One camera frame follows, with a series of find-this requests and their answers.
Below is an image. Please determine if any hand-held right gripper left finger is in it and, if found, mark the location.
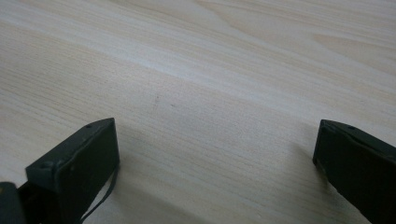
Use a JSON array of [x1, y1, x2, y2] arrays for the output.
[[18, 117, 120, 224]]

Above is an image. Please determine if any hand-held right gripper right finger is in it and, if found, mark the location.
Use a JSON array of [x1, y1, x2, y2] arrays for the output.
[[312, 119, 396, 224]]

